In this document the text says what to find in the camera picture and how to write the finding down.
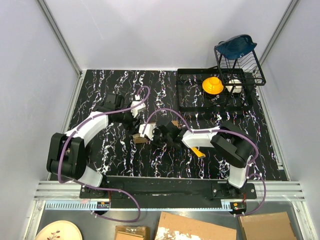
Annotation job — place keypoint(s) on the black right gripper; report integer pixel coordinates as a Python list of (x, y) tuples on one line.
[(155, 131)]

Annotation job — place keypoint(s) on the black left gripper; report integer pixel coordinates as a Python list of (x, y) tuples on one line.
[(134, 127)]

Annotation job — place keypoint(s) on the brown cardboard express box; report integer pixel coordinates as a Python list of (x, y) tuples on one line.
[(138, 139)]

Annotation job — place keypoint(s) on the yellow utility knife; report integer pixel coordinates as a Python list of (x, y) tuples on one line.
[(198, 153)]

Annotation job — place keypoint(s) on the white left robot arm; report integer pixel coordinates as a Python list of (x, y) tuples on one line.
[(67, 151)]

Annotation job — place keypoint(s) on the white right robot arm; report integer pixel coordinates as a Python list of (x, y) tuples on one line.
[(233, 144)]

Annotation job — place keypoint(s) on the small cardboard box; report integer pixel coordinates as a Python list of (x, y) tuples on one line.
[(123, 232)]

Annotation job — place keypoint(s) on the cardboard box at corner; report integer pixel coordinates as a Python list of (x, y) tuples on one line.
[(269, 226)]

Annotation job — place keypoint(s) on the black drain tray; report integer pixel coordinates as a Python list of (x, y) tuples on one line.
[(192, 98)]

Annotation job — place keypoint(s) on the yellow plastic cup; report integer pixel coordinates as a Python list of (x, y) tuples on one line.
[(212, 85)]

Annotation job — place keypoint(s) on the white small cup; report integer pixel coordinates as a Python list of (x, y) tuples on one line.
[(234, 86)]

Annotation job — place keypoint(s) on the flat cardboard sheet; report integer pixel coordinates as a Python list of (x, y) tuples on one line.
[(176, 227)]

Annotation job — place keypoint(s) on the blue bowl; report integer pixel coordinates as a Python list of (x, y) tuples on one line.
[(238, 46)]

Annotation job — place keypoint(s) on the patterned ceramic plate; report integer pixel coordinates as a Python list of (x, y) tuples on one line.
[(60, 230)]

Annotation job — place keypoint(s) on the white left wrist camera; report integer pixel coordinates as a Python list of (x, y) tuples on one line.
[(137, 106)]

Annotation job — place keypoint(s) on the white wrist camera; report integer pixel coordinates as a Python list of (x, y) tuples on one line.
[(147, 131), (137, 106)]

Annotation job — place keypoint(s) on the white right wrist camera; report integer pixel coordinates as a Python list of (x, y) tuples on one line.
[(147, 131)]

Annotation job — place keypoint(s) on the black wire dish rack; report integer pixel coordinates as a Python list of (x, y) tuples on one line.
[(244, 71)]

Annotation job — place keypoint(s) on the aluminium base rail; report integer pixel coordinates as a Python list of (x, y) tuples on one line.
[(157, 194)]

